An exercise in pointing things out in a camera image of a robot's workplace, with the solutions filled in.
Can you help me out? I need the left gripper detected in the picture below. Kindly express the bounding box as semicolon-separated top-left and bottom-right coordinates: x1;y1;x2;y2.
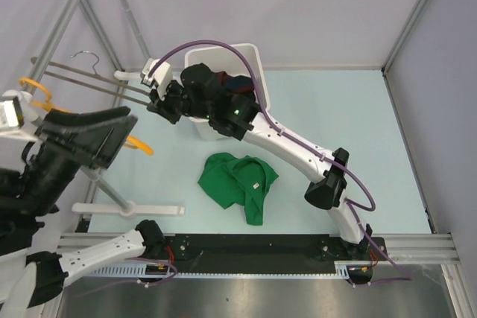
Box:
17;104;142;214

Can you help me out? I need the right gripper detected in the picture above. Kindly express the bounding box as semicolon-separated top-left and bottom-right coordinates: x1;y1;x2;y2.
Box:
147;78;212;126

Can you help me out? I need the yellow plastic hanger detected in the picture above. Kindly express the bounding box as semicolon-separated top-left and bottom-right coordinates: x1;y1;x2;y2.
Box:
18;77;154;157

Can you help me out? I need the navy maroon tank top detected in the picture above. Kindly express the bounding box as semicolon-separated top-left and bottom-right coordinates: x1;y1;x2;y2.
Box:
215;71;255;96

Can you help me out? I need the grey velvet hanger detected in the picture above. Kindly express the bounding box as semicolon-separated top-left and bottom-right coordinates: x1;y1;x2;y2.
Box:
45;61;149;106

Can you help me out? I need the green tank top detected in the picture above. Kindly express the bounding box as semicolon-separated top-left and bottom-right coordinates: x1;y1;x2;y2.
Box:
198;153;279;226

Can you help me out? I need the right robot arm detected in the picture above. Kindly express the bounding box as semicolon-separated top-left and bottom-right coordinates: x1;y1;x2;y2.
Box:
142;63;372;259

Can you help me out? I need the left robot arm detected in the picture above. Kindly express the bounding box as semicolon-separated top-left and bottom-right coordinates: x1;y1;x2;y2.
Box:
1;106;165;317

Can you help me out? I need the white plastic bin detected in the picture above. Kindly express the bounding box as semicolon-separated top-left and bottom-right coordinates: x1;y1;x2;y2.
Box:
184;43;271;141

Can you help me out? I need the clothes rack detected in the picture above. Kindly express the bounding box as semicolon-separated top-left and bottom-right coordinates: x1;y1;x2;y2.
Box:
0;0;187;218

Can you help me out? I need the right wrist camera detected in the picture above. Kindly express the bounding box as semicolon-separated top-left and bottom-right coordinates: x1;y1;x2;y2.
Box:
140;58;173;100

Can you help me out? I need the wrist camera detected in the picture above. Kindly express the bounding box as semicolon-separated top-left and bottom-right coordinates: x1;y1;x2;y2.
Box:
140;58;173;100
1;96;39;142

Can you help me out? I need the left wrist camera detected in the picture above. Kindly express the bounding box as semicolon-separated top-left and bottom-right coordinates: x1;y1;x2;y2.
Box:
1;96;39;142

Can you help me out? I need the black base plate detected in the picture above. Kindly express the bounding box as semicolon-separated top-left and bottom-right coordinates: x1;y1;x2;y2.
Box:
165;234;387;283

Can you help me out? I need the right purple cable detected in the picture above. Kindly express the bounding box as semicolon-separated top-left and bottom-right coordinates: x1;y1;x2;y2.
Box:
147;39;413;288

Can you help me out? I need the white cable duct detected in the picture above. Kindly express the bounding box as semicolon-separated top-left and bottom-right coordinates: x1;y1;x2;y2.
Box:
89;261;353;280

